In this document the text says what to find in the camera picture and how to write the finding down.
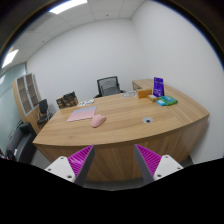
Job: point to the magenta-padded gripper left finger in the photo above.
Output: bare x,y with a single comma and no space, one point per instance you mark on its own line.
60,166

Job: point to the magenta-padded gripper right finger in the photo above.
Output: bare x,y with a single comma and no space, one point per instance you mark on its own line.
168,165

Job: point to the pink computer mouse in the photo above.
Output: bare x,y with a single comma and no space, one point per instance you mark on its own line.
98,121

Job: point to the pink and blue mouse pad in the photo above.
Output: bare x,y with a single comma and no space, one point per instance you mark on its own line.
81,114

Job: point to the black sofa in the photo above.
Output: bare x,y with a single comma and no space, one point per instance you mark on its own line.
21,143

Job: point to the small black chair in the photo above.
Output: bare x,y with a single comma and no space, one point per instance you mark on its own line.
43,108

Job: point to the small blue box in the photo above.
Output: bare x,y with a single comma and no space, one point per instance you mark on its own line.
161,103

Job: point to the small brown cardboard box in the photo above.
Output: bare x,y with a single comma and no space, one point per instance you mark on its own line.
60,103

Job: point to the large brown cardboard box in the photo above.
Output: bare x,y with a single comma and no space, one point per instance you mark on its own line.
71,102

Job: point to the green box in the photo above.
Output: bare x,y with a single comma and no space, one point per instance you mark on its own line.
170,99

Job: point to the white sticker sheet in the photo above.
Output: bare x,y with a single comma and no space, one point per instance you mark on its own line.
86,103

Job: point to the black box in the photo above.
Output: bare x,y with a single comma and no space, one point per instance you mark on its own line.
69,96

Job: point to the wooden shelf unit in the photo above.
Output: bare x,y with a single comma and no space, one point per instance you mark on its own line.
25,100

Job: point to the orange box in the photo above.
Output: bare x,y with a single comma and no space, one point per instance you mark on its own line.
144,93

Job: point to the purple sign stand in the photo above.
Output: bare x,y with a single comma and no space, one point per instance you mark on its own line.
158,86

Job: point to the white sheet with round print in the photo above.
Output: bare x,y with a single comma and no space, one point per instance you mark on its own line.
128,94

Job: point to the wooden side cabinet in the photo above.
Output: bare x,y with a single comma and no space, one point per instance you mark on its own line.
142,83

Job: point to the grey backpack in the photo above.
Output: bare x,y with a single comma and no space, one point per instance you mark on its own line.
110,88

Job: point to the black mesh office chair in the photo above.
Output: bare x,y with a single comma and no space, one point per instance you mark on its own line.
106,80

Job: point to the ceiling light panel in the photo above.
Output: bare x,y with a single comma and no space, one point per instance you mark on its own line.
68,5
10,58

